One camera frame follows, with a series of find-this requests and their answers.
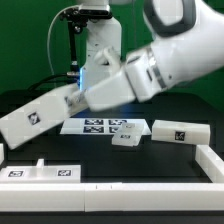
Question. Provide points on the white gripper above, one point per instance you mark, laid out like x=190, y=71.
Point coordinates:
x=111, y=92

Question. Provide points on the small white cabinet top panel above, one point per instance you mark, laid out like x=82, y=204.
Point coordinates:
x=129, y=134

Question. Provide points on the white cabinet body box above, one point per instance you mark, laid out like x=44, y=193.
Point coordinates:
x=42, y=114

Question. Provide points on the white cabinet door panel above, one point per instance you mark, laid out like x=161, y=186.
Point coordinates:
x=41, y=173

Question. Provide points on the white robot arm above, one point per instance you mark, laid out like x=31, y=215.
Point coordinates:
x=188, y=44

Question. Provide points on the long white cabinet side piece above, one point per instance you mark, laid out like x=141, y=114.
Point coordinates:
x=181, y=132

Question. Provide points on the white marker sheet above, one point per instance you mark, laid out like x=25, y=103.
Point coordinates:
x=98, y=126

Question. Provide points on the white front fence bar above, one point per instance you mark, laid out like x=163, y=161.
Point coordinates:
x=98, y=197

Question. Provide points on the white fence bar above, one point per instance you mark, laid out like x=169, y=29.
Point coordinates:
x=1, y=153
x=210, y=162
x=98, y=197

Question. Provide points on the white right fence bar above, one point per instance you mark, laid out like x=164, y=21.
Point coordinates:
x=210, y=162

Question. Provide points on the white left fence bar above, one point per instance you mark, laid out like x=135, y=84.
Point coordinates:
x=1, y=153

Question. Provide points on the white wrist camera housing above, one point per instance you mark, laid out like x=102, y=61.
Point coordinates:
x=109, y=56

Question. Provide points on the black camera stand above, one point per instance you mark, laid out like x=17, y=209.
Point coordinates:
x=77, y=20

